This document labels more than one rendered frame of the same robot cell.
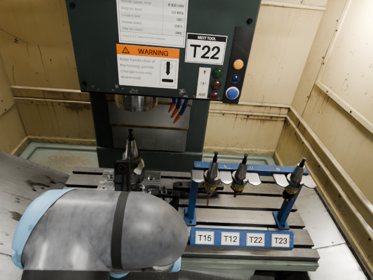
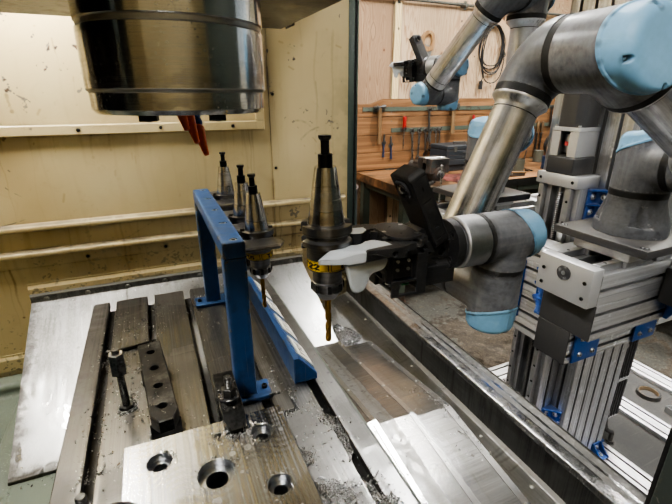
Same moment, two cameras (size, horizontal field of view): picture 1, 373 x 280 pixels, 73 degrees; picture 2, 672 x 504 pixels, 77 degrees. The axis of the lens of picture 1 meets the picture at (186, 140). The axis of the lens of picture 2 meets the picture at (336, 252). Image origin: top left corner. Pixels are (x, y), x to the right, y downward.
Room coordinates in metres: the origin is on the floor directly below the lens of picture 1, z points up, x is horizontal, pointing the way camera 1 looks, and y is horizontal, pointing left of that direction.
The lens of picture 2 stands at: (0.84, 0.65, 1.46)
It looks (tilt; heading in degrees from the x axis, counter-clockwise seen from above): 21 degrees down; 251
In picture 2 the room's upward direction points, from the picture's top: straight up
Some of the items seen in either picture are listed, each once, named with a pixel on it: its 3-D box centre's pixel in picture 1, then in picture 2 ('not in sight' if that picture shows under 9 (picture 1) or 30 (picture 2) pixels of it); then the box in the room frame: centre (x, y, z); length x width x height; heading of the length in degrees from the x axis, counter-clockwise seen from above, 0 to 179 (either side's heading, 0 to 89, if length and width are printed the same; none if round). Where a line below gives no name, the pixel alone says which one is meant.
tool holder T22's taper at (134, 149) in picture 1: (131, 146); (325, 195); (0.69, 0.19, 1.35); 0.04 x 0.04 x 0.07
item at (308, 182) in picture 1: (307, 181); not in sight; (0.75, -0.50, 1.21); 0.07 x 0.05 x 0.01; 4
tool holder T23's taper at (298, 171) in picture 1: (298, 172); (224, 179); (0.75, -0.44, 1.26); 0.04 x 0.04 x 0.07
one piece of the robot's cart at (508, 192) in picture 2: not in sight; (483, 197); (-0.10, -0.51, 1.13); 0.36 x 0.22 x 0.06; 5
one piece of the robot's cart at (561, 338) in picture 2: not in sight; (601, 325); (-0.14, -0.03, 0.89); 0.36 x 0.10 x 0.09; 5
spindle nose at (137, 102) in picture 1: (136, 87); (175, 43); (0.83, 0.20, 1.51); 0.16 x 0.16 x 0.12
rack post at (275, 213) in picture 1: (290, 199); (208, 253); (0.81, -0.49, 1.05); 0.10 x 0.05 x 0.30; 4
